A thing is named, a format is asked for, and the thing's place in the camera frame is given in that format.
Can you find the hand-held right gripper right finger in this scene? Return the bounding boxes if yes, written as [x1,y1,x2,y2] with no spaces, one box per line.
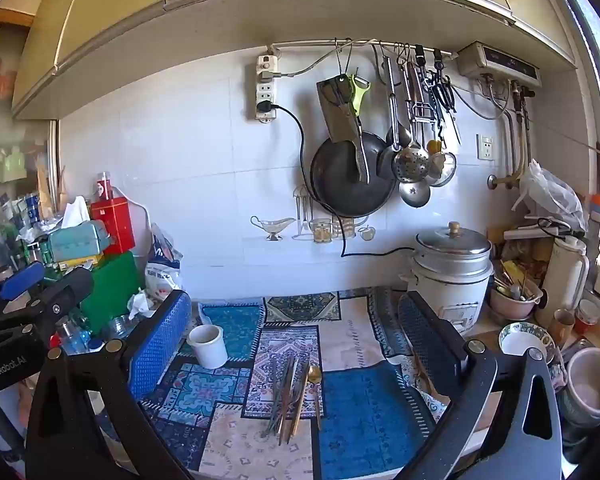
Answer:
[397,290,566,480]

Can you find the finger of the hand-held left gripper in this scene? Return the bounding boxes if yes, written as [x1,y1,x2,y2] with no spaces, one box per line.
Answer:
[0,263,46,322]
[10,267,95,342]

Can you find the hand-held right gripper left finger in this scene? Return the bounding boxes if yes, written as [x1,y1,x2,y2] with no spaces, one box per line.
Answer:
[25,289,193,480]

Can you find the white ceramic cup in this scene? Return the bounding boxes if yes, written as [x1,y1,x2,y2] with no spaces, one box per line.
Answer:
[186,324,229,370]

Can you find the gold spoon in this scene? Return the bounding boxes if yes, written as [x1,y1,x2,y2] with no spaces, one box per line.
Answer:
[307,364,326,432]

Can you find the bunch of mixed chopsticks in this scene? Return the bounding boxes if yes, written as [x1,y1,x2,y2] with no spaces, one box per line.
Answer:
[260,352,311,447]

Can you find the green box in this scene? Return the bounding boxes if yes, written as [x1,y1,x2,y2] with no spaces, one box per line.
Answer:
[77,251,153,336]

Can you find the teal tissue box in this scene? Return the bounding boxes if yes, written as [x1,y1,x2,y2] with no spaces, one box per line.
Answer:
[47,196,113,264]

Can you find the white rice cooker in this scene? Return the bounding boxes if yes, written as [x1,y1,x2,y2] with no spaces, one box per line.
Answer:
[400,221,496,336]

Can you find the white blue plastic bag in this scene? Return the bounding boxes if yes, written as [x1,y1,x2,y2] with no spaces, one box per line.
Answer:
[145,225,183,306]

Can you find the red tin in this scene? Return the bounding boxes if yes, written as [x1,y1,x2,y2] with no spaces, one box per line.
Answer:
[90,197,135,256]

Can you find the pink basin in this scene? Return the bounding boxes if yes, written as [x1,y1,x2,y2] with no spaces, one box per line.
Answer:
[489,280,543,322]

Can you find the floral bowl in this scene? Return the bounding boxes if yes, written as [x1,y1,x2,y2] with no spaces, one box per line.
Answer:
[497,322,556,366]

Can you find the glass door cabinet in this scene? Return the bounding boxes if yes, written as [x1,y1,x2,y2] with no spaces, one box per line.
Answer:
[0,7,61,291]

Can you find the patchwork patterned table mat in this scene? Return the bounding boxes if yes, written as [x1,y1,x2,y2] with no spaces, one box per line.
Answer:
[95,287,481,480]

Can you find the orange cup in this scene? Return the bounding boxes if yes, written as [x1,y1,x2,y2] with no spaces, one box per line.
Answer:
[547,308,576,347]

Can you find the cream thermos jug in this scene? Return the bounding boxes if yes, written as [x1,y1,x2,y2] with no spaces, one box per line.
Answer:
[535,235,591,328]

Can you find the red white cup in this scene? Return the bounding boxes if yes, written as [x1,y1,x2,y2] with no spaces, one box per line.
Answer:
[574,299,600,336]

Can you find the large grey mug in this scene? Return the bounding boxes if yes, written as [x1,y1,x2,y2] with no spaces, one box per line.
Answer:
[560,347,600,426]

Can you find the steel slotted ladle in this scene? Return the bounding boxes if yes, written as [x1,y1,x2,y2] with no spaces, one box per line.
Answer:
[387,57,431,184]

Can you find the black wok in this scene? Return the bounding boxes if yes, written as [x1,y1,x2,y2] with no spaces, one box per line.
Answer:
[310,130,398,218]

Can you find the clear plastic bag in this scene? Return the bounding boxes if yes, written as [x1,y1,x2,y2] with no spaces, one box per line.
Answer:
[511,159,588,233]

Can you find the water pipes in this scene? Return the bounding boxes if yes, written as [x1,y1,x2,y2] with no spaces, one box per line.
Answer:
[487,85,535,191]

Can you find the kitchen shears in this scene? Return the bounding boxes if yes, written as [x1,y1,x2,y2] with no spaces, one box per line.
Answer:
[430,71,462,143]

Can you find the green peeler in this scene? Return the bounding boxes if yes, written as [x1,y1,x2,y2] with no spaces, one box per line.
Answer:
[347,74,371,117]

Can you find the white power strip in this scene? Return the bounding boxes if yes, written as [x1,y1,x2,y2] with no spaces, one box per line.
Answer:
[255,55,279,123]

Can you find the white water heater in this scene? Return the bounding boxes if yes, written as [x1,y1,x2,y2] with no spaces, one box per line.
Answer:
[455,41,543,88]

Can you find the yellow upper cabinet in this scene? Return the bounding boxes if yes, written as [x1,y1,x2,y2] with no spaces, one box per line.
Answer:
[12,0,578,121]

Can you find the wire mesh strainer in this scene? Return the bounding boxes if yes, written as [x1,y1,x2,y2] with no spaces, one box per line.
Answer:
[425,150,457,188]

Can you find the black power cable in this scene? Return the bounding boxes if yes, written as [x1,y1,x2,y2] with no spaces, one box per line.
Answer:
[257,101,417,259]

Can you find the grey power cable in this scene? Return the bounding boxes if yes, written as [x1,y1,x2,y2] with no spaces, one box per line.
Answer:
[272,40,353,79]

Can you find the metal hanging rail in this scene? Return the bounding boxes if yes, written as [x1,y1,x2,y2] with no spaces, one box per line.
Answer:
[267,38,456,59]

